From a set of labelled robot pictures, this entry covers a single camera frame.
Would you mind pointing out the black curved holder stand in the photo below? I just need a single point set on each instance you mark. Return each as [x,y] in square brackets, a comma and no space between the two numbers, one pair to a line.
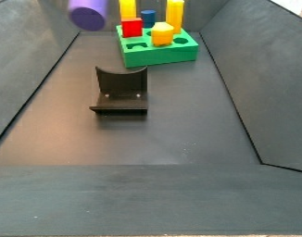
[122,91]

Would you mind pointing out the red cube block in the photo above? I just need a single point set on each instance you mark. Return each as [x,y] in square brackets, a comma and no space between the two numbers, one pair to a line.
[133,27]

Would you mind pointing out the blue cylinder block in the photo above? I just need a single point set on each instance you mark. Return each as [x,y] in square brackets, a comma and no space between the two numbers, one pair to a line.
[149,16]

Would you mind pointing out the tall yellow rectangular block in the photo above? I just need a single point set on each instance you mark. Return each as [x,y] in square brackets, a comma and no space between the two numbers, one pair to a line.
[127,9]

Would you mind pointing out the purple cylinder block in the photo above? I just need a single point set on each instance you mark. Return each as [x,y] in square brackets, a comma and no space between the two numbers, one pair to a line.
[88,14]

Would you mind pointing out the green shape sorter base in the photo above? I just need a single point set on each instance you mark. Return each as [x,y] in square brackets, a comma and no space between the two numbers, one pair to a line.
[141,53]

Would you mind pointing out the yellow pentagon block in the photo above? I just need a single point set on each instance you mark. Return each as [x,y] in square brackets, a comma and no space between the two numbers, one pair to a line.
[162,34]

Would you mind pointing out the yellow star block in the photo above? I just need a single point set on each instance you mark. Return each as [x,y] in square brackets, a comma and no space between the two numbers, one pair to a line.
[174,14]

